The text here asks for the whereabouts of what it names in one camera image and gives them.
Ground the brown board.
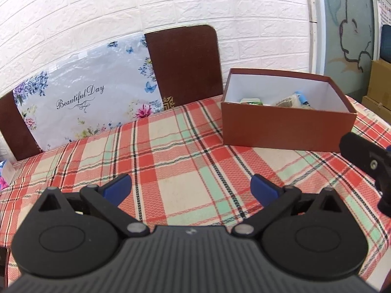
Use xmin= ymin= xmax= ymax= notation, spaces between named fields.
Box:
xmin=0 ymin=24 xmax=224 ymax=163

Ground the brown cardboard box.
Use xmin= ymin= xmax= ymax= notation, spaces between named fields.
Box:
xmin=220 ymin=68 xmax=358 ymax=154

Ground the white door frame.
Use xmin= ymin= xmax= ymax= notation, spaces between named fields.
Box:
xmin=304 ymin=0 xmax=326 ymax=75

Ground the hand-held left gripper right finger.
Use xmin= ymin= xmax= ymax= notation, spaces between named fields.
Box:
xmin=230 ymin=174 xmax=345 ymax=239

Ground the dark flat object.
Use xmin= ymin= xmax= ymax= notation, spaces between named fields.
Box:
xmin=0 ymin=246 xmax=10 ymax=283

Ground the wall poster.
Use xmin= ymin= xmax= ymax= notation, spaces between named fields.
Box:
xmin=369 ymin=0 xmax=391 ymax=26

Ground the red plaid tablecloth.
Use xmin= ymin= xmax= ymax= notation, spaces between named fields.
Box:
xmin=0 ymin=93 xmax=391 ymax=293

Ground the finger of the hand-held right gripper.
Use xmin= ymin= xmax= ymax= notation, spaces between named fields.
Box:
xmin=339 ymin=132 xmax=391 ymax=217

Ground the plain cardboard carton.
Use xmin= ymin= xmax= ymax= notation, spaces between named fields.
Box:
xmin=367 ymin=59 xmax=391 ymax=103
xmin=362 ymin=95 xmax=391 ymax=126

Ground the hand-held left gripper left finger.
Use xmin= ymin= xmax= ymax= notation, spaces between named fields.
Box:
xmin=37 ymin=173 xmax=151 ymax=239

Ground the floral plastic bag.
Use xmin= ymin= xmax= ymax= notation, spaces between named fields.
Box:
xmin=13 ymin=31 xmax=164 ymax=152

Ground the grey cartoon panel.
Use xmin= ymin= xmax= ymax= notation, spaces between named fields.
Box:
xmin=319 ymin=0 xmax=378 ymax=94

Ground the dark screen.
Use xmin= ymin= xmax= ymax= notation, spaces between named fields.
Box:
xmin=380 ymin=24 xmax=391 ymax=62

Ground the floral tissue pack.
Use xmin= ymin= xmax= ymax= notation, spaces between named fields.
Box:
xmin=0 ymin=159 xmax=15 ymax=187

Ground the blue-capped bottle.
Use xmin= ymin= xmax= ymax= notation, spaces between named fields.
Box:
xmin=294 ymin=91 xmax=310 ymax=107

